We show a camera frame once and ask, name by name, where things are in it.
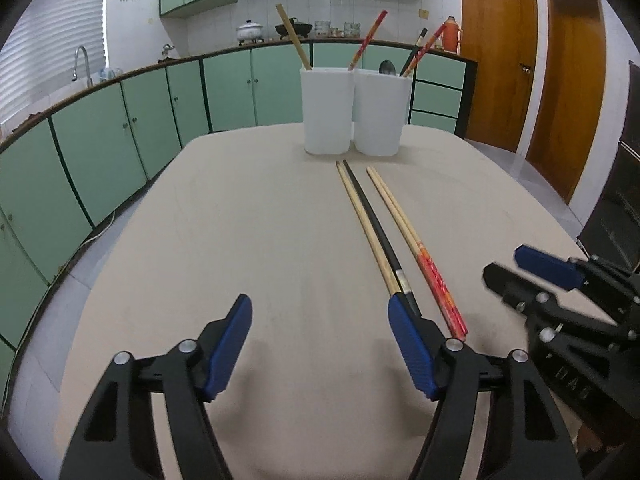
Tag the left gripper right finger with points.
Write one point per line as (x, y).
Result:
(497, 405)

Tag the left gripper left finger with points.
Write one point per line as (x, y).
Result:
(115, 436)

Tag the red patterned chopstick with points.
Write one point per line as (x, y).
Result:
(416, 58)
(367, 39)
(445, 301)

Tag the black chopstick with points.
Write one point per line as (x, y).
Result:
(415, 49)
(393, 263)

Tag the plain bamboo chopstick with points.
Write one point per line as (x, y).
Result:
(375, 245)
(293, 37)

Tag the metal spoon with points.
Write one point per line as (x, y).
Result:
(387, 67)

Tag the green lower kitchen cabinets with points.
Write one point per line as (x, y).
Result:
(67, 169)

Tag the wooden door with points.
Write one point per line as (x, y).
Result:
(572, 96)
(501, 36)

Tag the orange thermos flask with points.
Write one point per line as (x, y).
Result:
(451, 36)

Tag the white two-compartment utensil holder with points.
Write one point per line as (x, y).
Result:
(362, 109)

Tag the glass jars on counter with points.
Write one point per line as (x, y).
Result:
(326, 29)

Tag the white window blinds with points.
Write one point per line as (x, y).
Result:
(50, 38)

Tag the small kettle on counter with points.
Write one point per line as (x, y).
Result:
(165, 53)

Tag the black wok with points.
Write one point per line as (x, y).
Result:
(301, 29)

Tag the white cooking pot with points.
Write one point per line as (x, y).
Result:
(249, 33)

